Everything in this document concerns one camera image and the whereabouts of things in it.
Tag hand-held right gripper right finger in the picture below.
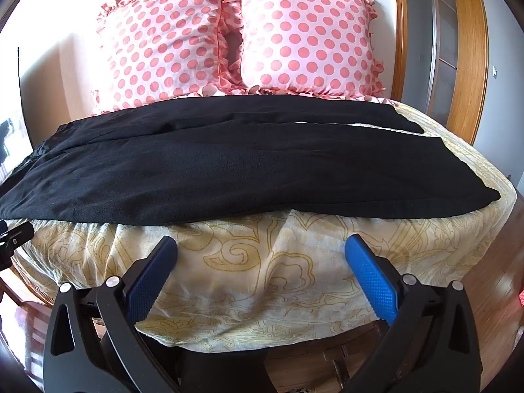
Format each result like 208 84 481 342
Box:
345 233 482 393

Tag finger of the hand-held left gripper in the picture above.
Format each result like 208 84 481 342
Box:
0 221 36 271

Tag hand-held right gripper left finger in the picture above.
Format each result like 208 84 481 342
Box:
44 235 181 393

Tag black pants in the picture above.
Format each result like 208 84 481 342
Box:
0 95 502 227

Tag dark flat screen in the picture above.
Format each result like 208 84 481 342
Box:
0 47 33 181

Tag bed with yellow patterned sheet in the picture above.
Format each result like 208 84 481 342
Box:
12 97 519 355

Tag pink polka dot pillow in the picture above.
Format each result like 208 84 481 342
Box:
221 0 388 100
92 0 246 116

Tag glass panel door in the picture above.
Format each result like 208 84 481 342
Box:
425 0 460 120

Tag wooden bed frame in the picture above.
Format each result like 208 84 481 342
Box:
0 268 394 393

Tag wooden door frame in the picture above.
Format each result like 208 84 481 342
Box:
392 0 490 146

